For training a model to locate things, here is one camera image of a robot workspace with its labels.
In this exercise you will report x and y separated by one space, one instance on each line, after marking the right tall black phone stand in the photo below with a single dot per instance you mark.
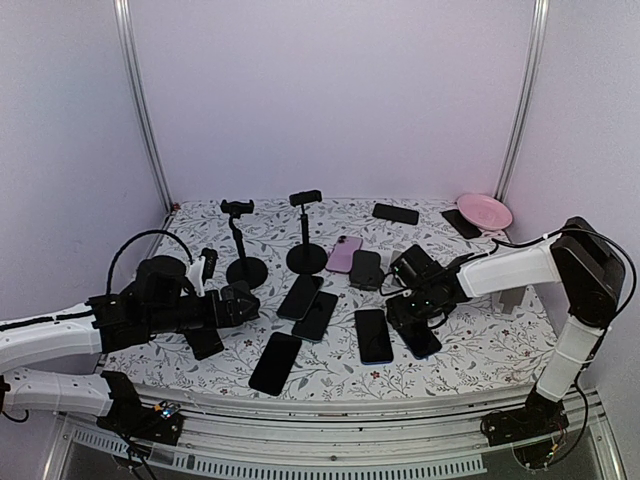
306 258

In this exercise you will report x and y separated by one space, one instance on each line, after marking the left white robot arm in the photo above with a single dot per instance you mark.
38 339

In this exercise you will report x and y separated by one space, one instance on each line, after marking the right aluminium frame post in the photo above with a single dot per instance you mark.
531 70

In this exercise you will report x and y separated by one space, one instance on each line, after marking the black phone under plate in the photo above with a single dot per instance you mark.
462 226

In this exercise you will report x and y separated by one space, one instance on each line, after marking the tall black phone stand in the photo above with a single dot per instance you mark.
306 258
245 268

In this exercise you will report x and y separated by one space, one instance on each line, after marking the floral patterned table mat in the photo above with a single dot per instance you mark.
481 349

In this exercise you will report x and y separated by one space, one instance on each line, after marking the blue-edged phone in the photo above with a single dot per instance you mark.
420 341
374 342

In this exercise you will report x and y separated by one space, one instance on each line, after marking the black phone upper stacked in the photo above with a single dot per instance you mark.
300 297

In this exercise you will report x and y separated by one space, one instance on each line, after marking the black phone at back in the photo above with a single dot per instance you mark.
395 214

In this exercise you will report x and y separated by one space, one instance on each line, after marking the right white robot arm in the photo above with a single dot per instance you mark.
597 276

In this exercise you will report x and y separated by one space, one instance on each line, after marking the black phone small left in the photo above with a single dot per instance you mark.
204 343

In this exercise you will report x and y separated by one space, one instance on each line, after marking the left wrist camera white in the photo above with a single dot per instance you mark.
202 269

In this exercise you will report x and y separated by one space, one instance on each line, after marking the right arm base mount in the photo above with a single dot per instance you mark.
538 416

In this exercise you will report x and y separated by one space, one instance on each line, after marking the black phone lower stacked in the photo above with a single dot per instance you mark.
316 321

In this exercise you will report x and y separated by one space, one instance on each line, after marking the aluminium front rail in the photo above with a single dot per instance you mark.
419 438

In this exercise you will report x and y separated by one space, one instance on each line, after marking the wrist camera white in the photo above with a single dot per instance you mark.
202 269
414 267

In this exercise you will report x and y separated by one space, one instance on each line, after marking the pink smartphone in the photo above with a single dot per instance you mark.
340 260

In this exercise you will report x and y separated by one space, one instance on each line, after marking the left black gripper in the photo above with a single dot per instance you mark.
213 296

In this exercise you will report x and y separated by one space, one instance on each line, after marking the aluminium frame post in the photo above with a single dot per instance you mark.
531 70
126 36

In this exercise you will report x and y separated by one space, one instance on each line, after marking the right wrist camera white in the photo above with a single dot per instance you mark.
414 267

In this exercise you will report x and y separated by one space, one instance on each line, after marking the pink plate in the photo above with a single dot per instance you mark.
484 212

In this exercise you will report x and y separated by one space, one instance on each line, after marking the left tall black phone stand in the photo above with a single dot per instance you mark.
245 268

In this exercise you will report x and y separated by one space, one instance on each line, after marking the black phone front left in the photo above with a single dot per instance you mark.
275 364

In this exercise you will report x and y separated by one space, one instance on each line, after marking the black folding stand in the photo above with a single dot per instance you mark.
366 273
236 305

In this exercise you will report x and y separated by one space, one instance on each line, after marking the silver folding phone stand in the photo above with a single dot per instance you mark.
392 280

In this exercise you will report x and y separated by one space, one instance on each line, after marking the white folding stand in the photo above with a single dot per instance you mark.
504 302

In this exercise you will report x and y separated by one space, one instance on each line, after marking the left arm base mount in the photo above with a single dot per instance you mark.
127 416

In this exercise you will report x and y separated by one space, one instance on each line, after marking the black phone stacked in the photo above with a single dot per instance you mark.
300 297
316 321

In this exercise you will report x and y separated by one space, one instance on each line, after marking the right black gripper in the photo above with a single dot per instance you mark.
434 315

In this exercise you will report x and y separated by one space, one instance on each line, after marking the left aluminium frame post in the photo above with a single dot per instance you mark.
126 36

